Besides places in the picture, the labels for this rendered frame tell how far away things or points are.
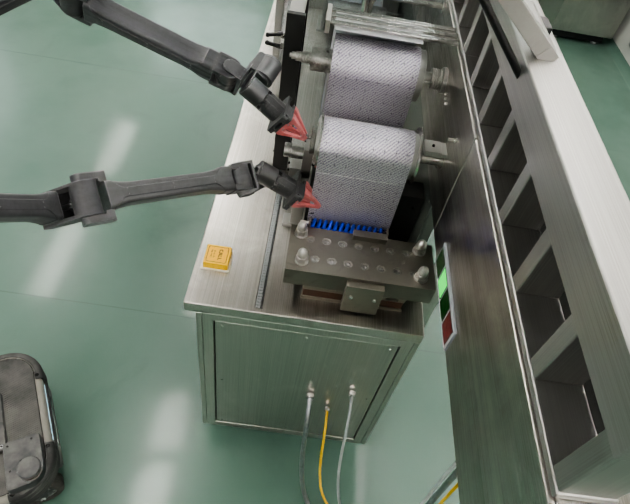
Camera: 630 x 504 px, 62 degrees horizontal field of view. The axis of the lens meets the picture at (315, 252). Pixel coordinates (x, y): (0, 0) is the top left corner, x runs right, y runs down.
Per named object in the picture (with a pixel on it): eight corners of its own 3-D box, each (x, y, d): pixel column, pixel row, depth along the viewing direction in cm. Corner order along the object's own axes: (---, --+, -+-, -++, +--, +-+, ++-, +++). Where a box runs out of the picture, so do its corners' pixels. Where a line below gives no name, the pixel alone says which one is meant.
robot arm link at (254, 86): (232, 93, 130) (243, 86, 125) (246, 73, 132) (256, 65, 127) (254, 112, 133) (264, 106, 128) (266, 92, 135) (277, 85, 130)
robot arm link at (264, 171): (255, 174, 133) (262, 155, 135) (244, 181, 139) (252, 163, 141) (277, 187, 136) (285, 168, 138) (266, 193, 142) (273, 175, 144)
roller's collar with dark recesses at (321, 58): (310, 62, 150) (313, 41, 145) (331, 66, 151) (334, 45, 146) (308, 74, 146) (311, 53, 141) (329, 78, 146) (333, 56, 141)
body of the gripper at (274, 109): (271, 135, 133) (249, 116, 129) (277, 114, 140) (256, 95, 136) (289, 120, 129) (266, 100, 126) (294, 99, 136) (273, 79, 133)
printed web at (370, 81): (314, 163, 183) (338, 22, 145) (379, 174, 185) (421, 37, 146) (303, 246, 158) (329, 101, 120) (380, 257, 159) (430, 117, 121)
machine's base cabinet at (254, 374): (280, 87, 373) (292, -42, 308) (369, 101, 376) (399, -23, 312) (201, 433, 208) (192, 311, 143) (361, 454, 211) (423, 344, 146)
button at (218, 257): (208, 248, 153) (207, 243, 151) (231, 252, 153) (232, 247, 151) (202, 267, 148) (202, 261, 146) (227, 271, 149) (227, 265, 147)
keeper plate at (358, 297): (339, 304, 145) (347, 280, 137) (375, 309, 146) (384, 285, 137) (339, 311, 143) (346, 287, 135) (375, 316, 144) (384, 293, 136)
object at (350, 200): (307, 219, 150) (315, 170, 136) (387, 232, 151) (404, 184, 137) (306, 221, 150) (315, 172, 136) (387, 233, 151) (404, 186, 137)
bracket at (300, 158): (282, 214, 166) (291, 136, 143) (302, 217, 166) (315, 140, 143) (280, 226, 163) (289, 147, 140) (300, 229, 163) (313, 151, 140)
